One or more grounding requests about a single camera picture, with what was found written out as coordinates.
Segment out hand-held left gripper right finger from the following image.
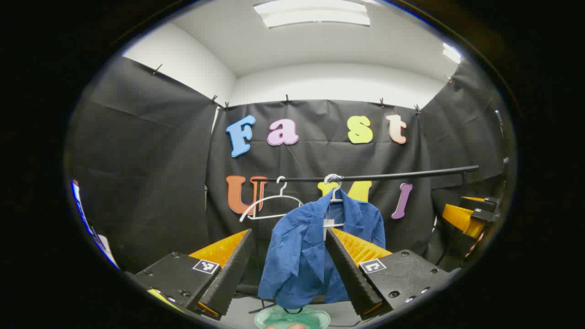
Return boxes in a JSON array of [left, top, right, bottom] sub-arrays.
[[325, 227, 460, 320]]

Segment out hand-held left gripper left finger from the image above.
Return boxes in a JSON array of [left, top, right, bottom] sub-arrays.
[[126, 228, 256, 320]]

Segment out green laundry hamper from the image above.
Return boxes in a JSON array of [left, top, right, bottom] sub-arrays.
[[254, 305, 331, 329]]

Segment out blue corduroy shirt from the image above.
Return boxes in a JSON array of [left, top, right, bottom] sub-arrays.
[[257, 188, 387, 310]]

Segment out large white hanger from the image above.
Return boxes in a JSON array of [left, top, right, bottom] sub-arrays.
[[324, 174, 344, 204]]

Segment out black clothes rack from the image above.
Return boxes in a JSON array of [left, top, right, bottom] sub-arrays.
[[251, 165, 479, 186]]

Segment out small white hanger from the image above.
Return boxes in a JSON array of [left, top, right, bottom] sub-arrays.
[[239, 176, 304, 223]]

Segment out white side table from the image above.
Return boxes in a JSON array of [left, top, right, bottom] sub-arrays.
[[94, 234, 120, 270]]

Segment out black backdrop cloth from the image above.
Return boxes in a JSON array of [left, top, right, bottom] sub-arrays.
[[64, 55, 510, 293]]

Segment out ceiling light panel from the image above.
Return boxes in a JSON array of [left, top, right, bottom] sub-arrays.
[[254, 0, 371, 29], [442, 42, 462, 64]]

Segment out computer monitor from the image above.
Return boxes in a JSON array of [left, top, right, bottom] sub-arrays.
[[71, 180, 94, 238]]

